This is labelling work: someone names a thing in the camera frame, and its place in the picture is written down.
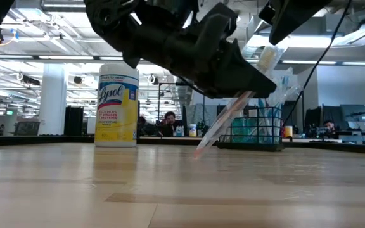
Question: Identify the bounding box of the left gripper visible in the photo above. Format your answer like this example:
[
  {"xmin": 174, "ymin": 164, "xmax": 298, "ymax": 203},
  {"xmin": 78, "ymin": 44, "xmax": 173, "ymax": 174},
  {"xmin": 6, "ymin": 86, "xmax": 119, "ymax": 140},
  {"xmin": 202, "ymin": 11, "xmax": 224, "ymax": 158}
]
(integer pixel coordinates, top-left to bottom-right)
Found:
[{"xmin": 121, "ymin": 0, "xmax": 278, "ymax": 99}]

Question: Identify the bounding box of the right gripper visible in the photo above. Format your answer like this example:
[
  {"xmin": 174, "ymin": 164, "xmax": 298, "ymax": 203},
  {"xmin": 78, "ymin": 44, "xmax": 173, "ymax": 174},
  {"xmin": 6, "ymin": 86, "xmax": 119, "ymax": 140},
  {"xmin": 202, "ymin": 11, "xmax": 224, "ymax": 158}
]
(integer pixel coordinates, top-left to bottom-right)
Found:
[{"xmin": 258, "ymin": 0, "xmax": 333, "ymax": 46}]

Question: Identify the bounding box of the teal mouthwash bottle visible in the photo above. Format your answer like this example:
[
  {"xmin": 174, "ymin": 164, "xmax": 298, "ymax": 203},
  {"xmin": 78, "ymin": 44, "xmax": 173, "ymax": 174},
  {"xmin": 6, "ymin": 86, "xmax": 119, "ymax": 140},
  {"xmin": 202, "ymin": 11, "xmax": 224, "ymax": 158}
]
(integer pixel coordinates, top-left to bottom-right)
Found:
[
  {"xmin": 232, "ymin": 116, "xmax": 248, "ymax": 144},
  {"xmin": 247, "ymin": 109, "xmax": 265, "ymax": 144}
]

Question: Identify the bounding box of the person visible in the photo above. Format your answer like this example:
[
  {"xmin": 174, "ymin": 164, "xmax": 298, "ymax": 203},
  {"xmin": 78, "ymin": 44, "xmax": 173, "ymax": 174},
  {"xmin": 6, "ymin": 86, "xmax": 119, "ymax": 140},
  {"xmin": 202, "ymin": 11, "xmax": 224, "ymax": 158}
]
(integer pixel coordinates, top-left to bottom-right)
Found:
[
  {"xmin": 162, "ymin": 111, "xmax": 181, "ymax": 137},
  {"xmin": 323, "ymin": 119, "xmax": 338, "ymax": 137},
  {"xmin": 138, "ymin": 115, "xmax": 148, "ymax": 137}
]

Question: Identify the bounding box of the grey computer monitor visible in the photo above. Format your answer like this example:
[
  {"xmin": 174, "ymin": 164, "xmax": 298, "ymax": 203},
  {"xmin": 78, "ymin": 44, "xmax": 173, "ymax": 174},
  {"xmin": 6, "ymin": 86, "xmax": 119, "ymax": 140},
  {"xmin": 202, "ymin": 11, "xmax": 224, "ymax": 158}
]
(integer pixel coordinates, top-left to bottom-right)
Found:
[{"xmin": 339, "ymin": 103, "xmax": 365, "ymax": 134}]

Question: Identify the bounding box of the Lysol disinfecting wipes canister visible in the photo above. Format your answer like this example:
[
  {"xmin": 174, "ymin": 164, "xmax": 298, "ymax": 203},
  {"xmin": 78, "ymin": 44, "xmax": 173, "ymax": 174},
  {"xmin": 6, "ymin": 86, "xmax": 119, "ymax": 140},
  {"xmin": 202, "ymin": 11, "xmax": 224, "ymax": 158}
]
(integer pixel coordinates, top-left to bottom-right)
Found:
[{"xmin": 93, "ymin": 62, "xmax": 140, "ymax": 148}]

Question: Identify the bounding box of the black cabinet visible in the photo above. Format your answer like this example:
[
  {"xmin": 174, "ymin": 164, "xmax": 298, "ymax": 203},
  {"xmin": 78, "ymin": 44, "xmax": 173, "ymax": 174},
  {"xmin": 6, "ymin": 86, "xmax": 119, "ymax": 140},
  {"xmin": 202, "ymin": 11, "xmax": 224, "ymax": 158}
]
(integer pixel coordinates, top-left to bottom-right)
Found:
[{"xmin": 63, "ymin": 106, "xmax": 85, "ymax": 137}]

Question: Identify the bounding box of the long ceiling light bar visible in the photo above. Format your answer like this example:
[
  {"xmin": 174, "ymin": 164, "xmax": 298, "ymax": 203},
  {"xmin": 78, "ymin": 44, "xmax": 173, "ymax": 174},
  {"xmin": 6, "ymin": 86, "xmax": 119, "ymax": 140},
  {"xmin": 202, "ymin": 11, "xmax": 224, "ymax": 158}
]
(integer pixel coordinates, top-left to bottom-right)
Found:
[{"xmin": 0, "ymin": 53, "xmax": 365, "ymax": 67}]

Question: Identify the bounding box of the white pillar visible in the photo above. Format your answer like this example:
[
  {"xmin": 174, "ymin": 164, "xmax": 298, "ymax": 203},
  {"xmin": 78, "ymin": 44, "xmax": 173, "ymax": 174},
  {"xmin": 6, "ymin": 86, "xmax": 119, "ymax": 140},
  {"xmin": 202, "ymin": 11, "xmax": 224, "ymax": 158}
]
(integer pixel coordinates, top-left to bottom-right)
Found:
[{"xmin": 38, "ymin": 62, "xmax": 68, "ymax": 136}]

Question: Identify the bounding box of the black wire basket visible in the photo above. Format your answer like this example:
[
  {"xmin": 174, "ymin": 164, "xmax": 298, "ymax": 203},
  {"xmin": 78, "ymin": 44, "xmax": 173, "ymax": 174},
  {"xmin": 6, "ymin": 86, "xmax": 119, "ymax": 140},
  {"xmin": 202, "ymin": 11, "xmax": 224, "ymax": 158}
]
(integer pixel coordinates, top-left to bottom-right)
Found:
[{"xmin": 217, "ymin": 106, "xmax": 285, "ymax": 152}]

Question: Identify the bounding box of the black aluminium table frame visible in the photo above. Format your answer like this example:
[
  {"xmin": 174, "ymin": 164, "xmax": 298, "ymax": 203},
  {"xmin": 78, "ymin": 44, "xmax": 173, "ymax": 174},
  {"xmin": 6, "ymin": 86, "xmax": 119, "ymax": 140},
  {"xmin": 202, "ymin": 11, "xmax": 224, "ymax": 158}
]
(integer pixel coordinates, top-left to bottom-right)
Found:
[{"xmin": 0, "ymin": 134, "xmax": 365, "ymax": 156}]

